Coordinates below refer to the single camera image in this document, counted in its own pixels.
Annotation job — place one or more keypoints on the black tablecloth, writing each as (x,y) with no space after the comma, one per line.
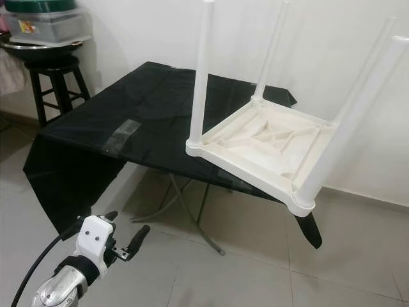
(147,102)

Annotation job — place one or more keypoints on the white plastic table top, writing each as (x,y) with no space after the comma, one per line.
(268,144)

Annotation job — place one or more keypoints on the black stool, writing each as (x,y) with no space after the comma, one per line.
(61,83)

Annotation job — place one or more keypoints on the clear plastic container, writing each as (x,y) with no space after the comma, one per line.
(51,29)

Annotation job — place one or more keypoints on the green pot lid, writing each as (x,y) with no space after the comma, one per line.
(41,5)

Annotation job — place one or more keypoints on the grey metal table leg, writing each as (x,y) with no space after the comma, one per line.
(198,217)
(160,203)

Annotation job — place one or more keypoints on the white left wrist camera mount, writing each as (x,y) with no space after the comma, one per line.
(96,240)

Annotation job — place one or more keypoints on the beige table cover cloth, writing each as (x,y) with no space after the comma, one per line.
(11,75)

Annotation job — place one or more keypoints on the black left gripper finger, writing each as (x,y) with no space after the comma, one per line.
(139,238)
(110,216)

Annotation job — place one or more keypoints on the clear tape patch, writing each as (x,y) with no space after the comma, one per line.
(121,137)

